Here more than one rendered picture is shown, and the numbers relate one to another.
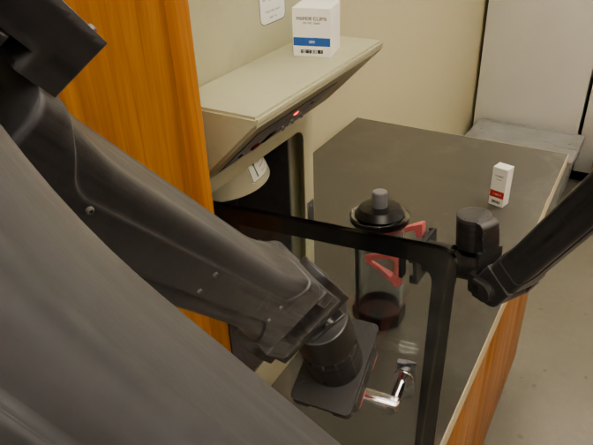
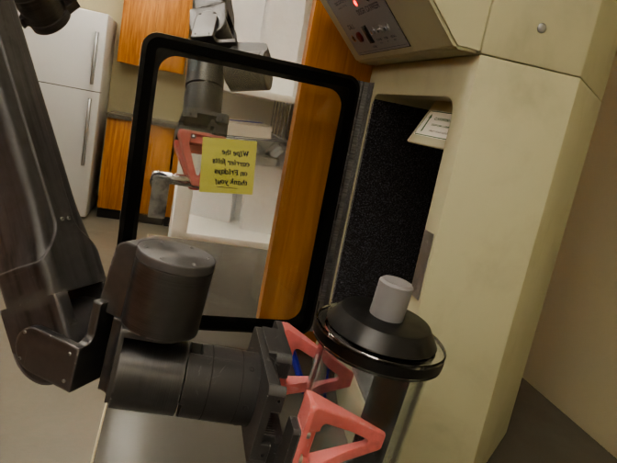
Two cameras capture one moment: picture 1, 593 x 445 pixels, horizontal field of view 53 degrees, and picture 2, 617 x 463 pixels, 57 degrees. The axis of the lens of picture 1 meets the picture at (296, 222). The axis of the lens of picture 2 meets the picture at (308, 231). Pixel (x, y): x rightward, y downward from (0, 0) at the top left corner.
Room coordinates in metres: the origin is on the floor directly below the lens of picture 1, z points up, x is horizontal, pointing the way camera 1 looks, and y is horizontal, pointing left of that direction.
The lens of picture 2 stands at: (1.19, -0.52, 1.33)
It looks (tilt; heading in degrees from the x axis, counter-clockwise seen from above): 12 degrees down; 134
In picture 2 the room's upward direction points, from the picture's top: 11 degrees clockwise
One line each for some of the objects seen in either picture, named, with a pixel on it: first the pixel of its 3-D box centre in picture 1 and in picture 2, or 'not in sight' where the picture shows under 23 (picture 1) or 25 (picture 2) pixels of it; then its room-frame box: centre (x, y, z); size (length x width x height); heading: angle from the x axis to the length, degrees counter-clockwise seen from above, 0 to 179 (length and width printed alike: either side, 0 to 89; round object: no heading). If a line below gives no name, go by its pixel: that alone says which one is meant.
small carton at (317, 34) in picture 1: (316, 27); not in sight; (0.79, -0.04, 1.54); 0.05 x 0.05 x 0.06; 72
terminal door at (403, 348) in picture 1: (319, 358); (236, 198); (0.55, -0.02, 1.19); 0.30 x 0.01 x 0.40; 65
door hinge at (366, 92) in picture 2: not in sight; (340, 213); (0.62, 0.12, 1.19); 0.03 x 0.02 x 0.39; 149
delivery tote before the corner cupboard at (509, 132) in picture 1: (517, 164); not in sight; (3.11, -1.29, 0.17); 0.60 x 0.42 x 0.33; 57
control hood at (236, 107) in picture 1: (290, 105); (378, 6); (0.72, 0.00, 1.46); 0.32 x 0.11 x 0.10; 149
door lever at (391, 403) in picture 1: (368, 385); not in sight; (0.49, -0.08, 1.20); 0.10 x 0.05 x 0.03; 65
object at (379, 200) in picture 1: (379, 207); (385, 319); (0.94, -0.15, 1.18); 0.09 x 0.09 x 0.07
